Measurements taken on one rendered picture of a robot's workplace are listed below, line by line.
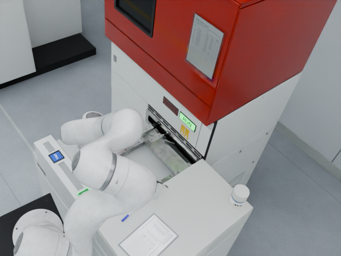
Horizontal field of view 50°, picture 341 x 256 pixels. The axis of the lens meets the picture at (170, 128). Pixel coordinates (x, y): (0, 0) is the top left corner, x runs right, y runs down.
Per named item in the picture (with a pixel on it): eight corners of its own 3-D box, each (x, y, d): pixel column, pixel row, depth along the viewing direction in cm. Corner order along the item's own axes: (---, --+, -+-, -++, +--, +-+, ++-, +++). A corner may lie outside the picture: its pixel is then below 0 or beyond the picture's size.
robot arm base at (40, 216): (26, 267, 140) (33, 281, 124) (3, 225, 138) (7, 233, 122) (70, 240, 149) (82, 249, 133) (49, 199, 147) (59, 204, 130)
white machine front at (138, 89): (114, 86, 231) (114, 31, 201) (201, 172, 194) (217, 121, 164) (110, 87, 229) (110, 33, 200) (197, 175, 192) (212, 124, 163)
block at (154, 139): (158, 135, 199) (159, 132, 197) (162, 139, 198) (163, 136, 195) (147, 142, 195) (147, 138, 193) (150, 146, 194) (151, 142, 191)
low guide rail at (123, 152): (154, 135, 207) (154, 132, 205) (156, 137, 206) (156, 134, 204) (76, 178, 182) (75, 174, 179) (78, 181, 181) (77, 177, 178)
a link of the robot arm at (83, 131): (79, 144, 105) (58, 147, 131) (131, 139, 112) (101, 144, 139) (76, 113, 105) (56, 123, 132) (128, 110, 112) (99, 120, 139)
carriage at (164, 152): (148, 129, 205) (148, 126, 203) (191, 172, 189) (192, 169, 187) (137, 135, 201) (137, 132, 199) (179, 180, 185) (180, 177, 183)
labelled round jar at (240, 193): (236, 192, 170) (241, 181, 163) (246, 203, 167) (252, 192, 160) (225, 200, 167) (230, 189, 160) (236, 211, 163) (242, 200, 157)
